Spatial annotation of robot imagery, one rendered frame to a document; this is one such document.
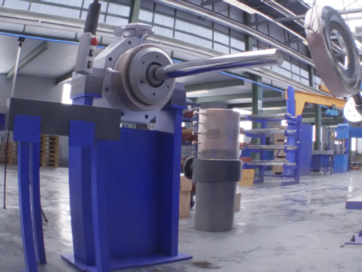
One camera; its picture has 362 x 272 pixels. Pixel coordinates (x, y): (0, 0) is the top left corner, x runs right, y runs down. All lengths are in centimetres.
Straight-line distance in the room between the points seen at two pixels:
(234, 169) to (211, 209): 40
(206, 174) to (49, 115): 206
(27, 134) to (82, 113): 31
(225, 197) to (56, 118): 215
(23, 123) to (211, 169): 218
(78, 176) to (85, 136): 39
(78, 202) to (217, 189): 168
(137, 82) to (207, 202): 170
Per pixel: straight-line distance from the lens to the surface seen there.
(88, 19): 116
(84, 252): 203
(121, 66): 201
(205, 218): 343
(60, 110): 159
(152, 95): 203
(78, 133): 162
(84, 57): 110
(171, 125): 234
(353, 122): 153
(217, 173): 333
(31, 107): 153
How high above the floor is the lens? 68
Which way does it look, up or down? 3 degrees up
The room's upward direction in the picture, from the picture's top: 2 degrees clockwise
